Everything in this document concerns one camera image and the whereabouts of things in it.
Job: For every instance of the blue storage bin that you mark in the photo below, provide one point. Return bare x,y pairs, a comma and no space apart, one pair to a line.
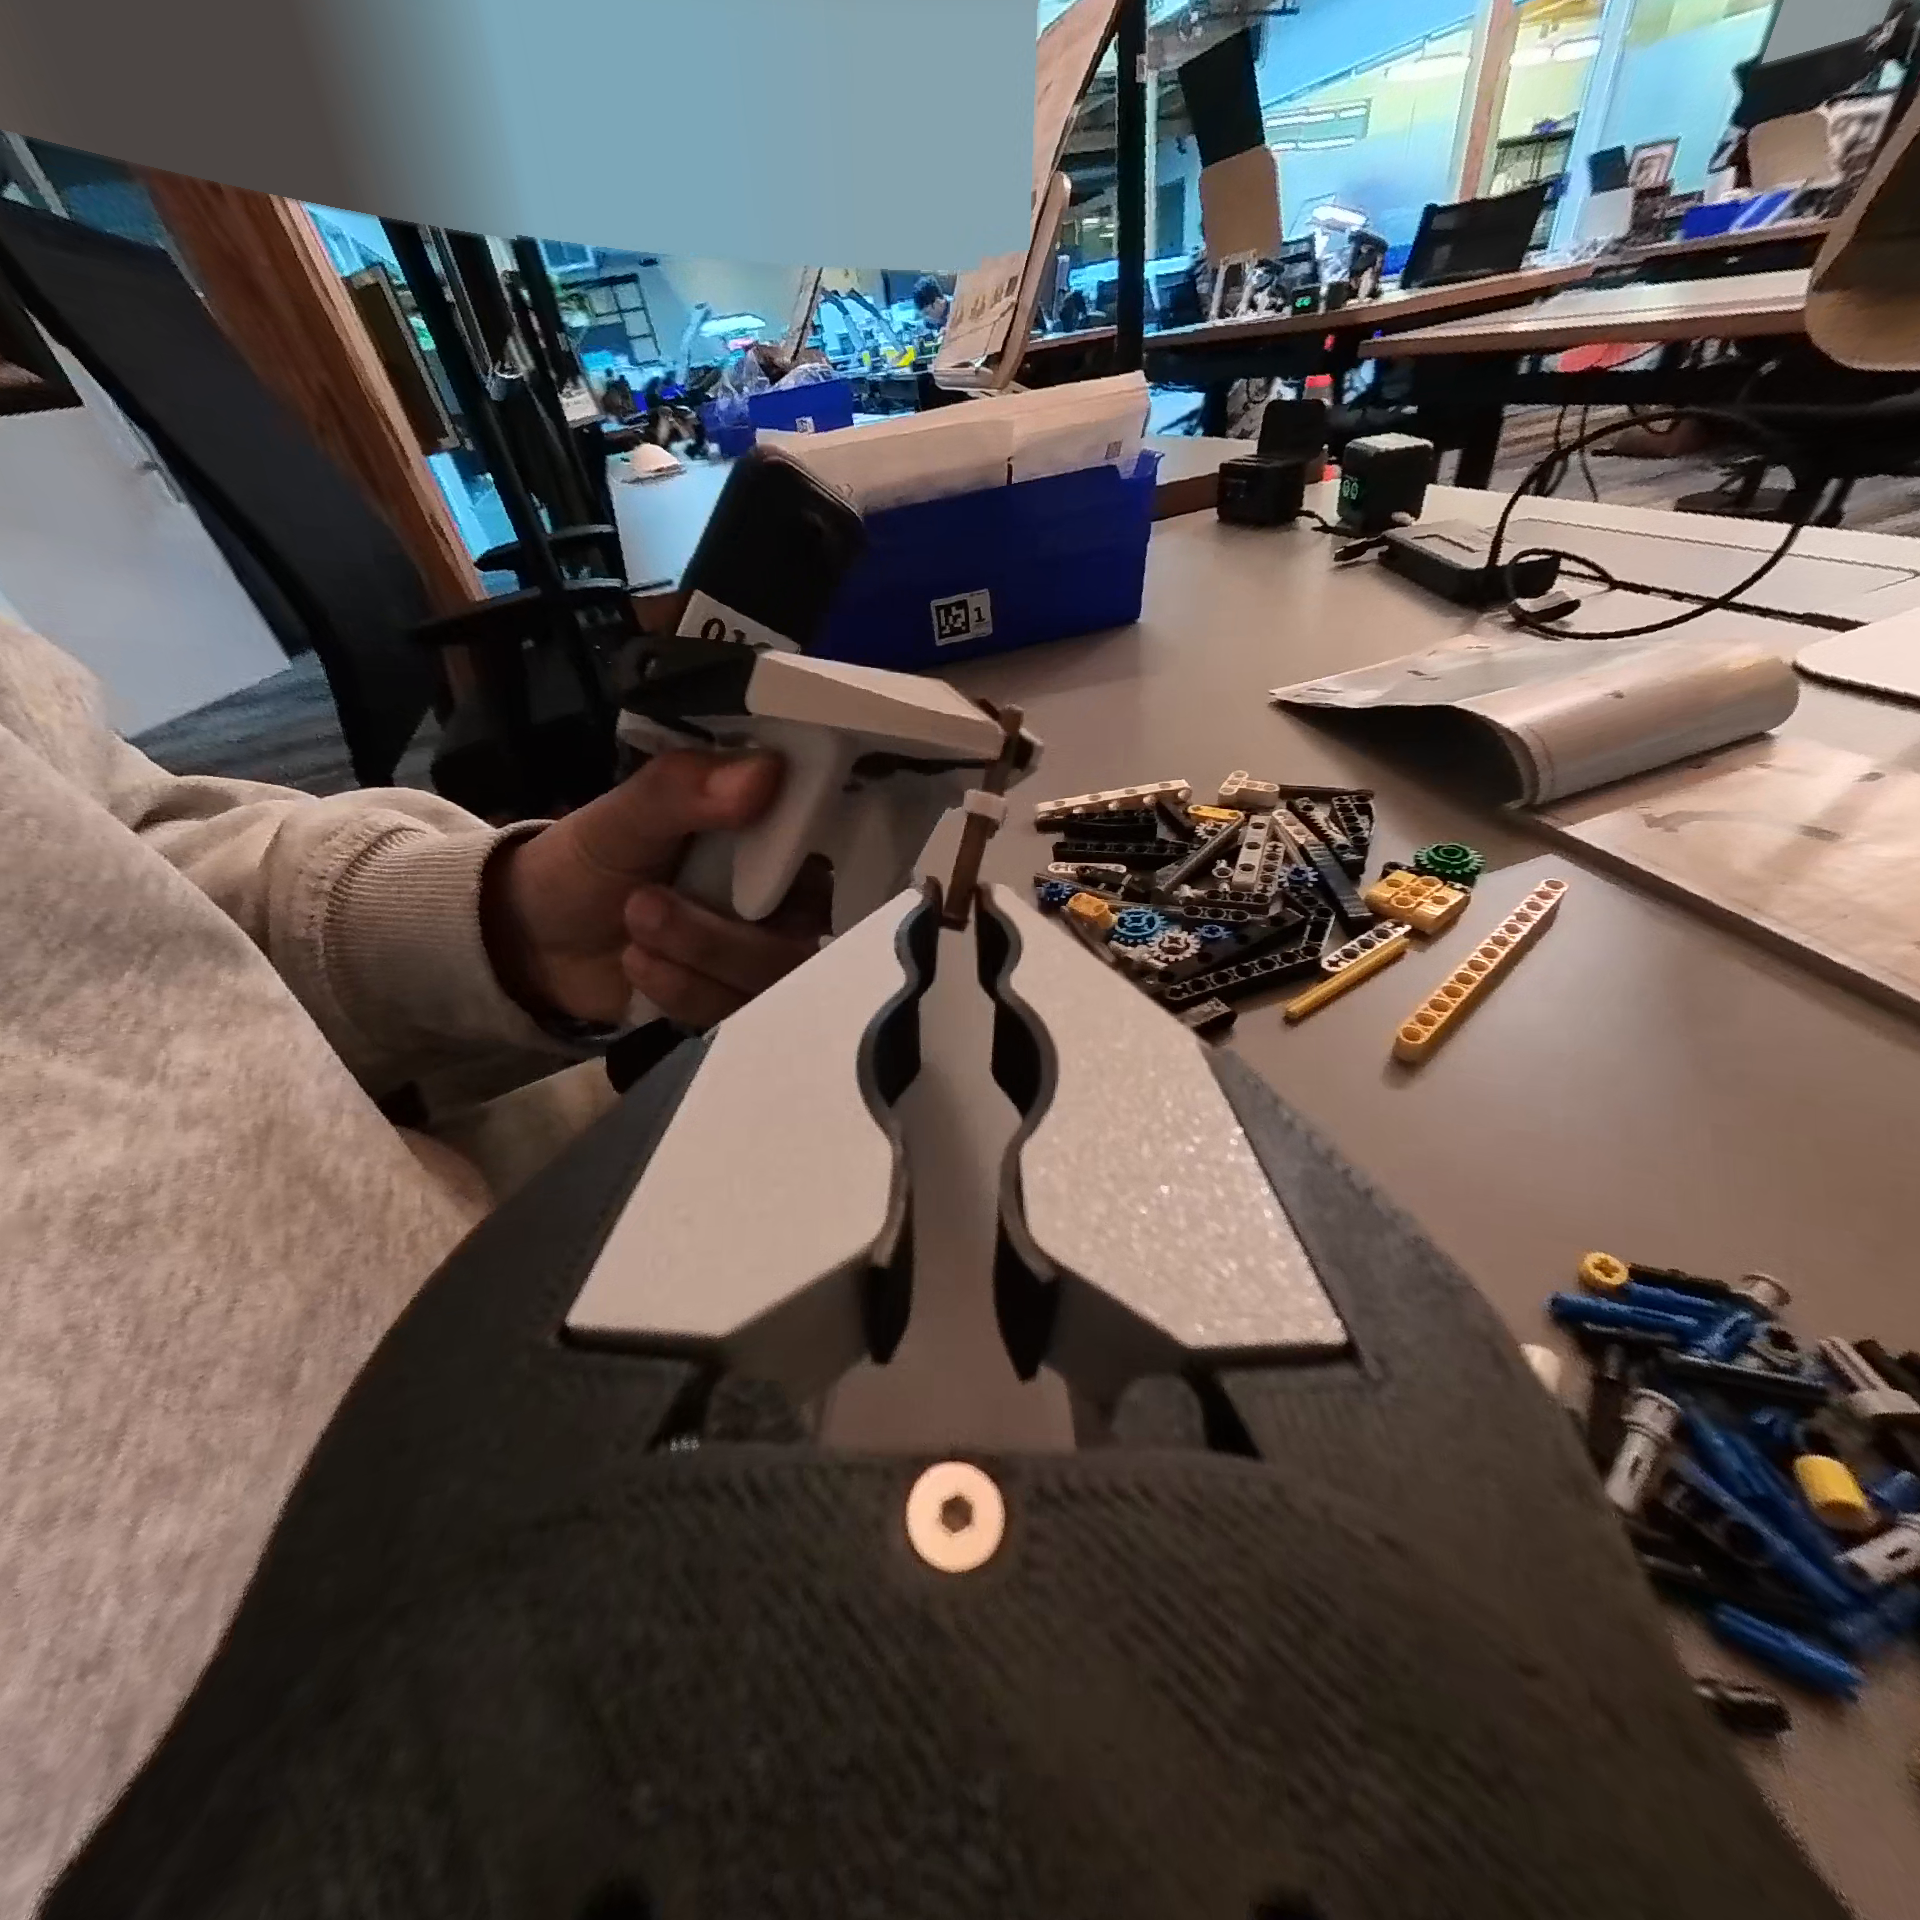
989,555

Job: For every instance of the long yellow lego beam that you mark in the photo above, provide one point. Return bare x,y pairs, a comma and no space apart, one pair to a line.
1477,976

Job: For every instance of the black office chair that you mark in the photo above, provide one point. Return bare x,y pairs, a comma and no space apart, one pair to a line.
224,450

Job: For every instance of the black power adapter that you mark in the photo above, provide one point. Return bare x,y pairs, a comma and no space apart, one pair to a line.
1438,558

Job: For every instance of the wooden office desk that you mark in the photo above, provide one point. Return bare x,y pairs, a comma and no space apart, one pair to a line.
1590,306

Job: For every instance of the pile of lego pins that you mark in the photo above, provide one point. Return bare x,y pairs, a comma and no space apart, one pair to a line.
1740,1440

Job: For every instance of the thin yellow lego beam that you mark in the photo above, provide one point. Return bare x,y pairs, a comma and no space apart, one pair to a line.
1346,976

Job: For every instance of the white envelopes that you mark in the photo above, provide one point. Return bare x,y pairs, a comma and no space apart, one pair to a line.
960,435

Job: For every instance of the small blue bin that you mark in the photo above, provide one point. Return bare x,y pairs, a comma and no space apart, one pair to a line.
787,408

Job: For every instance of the pile of lego beams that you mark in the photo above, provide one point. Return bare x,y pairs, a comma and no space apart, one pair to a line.
1229,900

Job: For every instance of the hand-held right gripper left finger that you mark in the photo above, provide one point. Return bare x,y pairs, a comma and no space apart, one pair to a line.
718,1200

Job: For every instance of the brown lego axle assembly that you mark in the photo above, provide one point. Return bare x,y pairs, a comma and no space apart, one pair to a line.
977,817

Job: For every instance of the black laptop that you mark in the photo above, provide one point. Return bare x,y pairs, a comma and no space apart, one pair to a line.
1477,233

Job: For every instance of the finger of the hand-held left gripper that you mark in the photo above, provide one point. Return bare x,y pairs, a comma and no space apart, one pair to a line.
886,704

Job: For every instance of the grey plastic bag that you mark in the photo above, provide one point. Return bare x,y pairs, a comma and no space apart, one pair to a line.
1619,712

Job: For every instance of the brown cardboard box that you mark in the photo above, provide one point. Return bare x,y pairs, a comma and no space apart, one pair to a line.
1875,255

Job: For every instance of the person's left hand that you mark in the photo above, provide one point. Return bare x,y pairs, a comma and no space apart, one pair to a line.
600,915

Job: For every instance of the small black lego pin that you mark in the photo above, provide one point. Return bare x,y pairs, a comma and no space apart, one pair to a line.
1742,1702

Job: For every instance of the black charger with green display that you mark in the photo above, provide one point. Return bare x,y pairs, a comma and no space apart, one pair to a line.
1384,481

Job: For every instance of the small black camera cube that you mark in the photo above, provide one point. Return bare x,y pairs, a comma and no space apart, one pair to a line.
1268,473

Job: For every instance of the person's left forearm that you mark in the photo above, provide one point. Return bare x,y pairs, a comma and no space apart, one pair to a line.
194,1125

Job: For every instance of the cardboard board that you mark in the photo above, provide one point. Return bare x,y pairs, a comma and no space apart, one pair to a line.
1036,225

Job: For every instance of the lego instruction sheet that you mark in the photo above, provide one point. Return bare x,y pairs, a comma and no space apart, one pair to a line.
1785,855

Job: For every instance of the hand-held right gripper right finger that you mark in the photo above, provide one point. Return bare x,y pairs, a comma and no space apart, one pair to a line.
1170,1200

